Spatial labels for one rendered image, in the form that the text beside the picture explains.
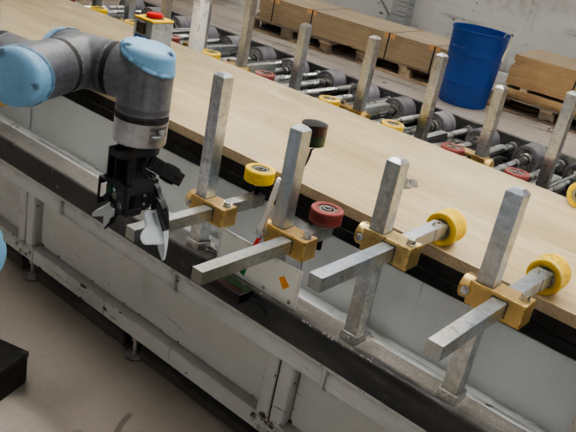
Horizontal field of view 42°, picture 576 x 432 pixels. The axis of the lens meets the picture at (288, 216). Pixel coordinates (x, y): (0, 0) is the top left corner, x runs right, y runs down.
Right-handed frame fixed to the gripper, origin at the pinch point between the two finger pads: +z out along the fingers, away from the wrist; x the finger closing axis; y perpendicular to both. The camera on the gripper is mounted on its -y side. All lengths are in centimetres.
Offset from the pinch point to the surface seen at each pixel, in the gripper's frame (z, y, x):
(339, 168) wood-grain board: 4, -83, -6
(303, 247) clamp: 7.8, -41.0, 11.8
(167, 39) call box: -24, -50, -44
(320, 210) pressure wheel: 3, -52, 8
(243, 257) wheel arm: 7.8, -25.3, 6.7
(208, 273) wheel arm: 8.6, -15.2, 6.1
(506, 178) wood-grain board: 4, -128, 27
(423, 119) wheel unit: 2, -153, -14
